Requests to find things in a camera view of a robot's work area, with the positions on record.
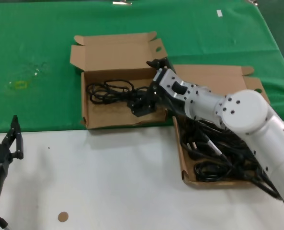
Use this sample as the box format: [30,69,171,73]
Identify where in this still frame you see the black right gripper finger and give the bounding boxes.
[127,97,157,118]
[146,57,174,69]

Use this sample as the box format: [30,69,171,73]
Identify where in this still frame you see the cable with metal connector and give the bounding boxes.
[201,131,231,164]

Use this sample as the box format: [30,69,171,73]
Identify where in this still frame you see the black power cable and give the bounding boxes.
[185,140,206,161]
[180,116,231,144]
[86,79,153,106]
[193,161,254,183]

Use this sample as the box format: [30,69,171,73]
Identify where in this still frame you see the gray right arm cable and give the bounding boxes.
[250,171,284,219]

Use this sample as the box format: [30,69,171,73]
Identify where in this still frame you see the green tablecloth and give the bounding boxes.
[0,0,284,134]

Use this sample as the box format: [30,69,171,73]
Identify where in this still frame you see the left arm connector cable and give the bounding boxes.
[0,212,11,230]

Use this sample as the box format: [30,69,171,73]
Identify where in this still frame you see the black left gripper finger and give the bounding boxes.
[1,115,25,160]

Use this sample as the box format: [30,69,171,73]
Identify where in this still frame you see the round cardboard disc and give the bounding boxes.
[57,211,68,223]

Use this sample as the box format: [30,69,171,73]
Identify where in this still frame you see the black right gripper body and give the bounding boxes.
[145,81,171,111]

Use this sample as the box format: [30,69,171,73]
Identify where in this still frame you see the cardboard box with round hole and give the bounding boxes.
[171,64,271,190]

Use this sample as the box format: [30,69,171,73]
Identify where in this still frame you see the cardboard box with oval hole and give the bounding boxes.
[69,31,169,130]

